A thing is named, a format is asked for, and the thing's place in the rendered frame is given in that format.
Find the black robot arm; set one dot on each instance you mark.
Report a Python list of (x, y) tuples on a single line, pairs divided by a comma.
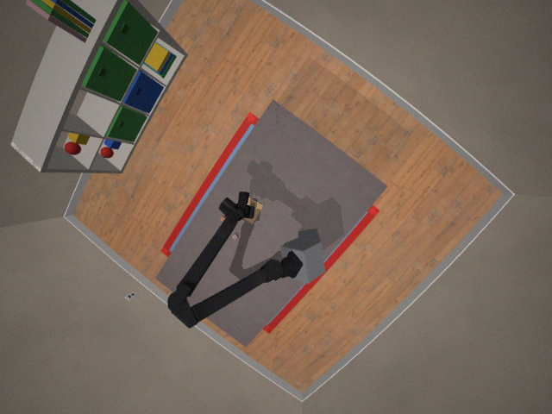
[(273, 270)]

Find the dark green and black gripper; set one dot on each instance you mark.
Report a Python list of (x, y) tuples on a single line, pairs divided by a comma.
[(251, 213)]

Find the tan flat mat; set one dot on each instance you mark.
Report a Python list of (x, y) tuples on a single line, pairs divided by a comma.
[(257, 209)]

